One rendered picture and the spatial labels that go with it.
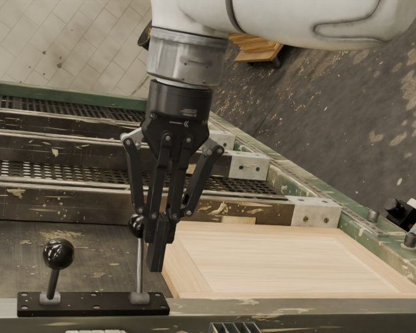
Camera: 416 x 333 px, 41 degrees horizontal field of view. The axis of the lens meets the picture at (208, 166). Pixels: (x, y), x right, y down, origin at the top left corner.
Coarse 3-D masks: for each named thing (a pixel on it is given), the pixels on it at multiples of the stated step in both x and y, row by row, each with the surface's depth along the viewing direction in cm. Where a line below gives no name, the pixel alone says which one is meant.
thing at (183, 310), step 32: (0, 320) 70; (32, 320) 71; (64, 320) 73; (96, 320) 74; (128, 320) 75; (160, 320) 77; (192, 320) 79; (224, 320) 80; (256, 320) 82; (288, 320) 84; (320, 320) 86; (352, 320) 88; (384, 320) 90
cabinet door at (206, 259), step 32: (192, 224) 120; (224, 224) 123; (192, 256) 104; (224, 256) 107; (256, 256) 109; (288, 256) 112; (320, 256) 115; (352, 256) 118; (192, 288) 91; (224, 288) 94; (256, 288) 96; (288, 288) 98; (320, 288) 100; (352, 288) 102; (384, 288) 105
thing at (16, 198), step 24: (0, 192) 108; (24, 192) 109; (48, 192) 111; (72, 192) 112; (96, 192) 114; (120, 192) 115; (144, 192) 118; (216, 192) 127; (0, 216) 109; (24, 216) 110; (48, 216) 112; (72, 216) 113; (96, 216) 115; (120, 216) 117; (192, 216) 122; (216, 216) 123; (240, 216) 125; (264, 216) 127; (288, 216) 129; (312, 216) 131; (336, 216) 133
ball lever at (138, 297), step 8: (136, 216) 79; (144, 216) 79; (128, 224) 79; (136, 224) 78; (136, 232) 79; (136, 272) 78; (136, 280) 78; (136, 288) 78; (136, 296) 77; (144, 296) 77; (136, 304) 77; (144, 304) 77
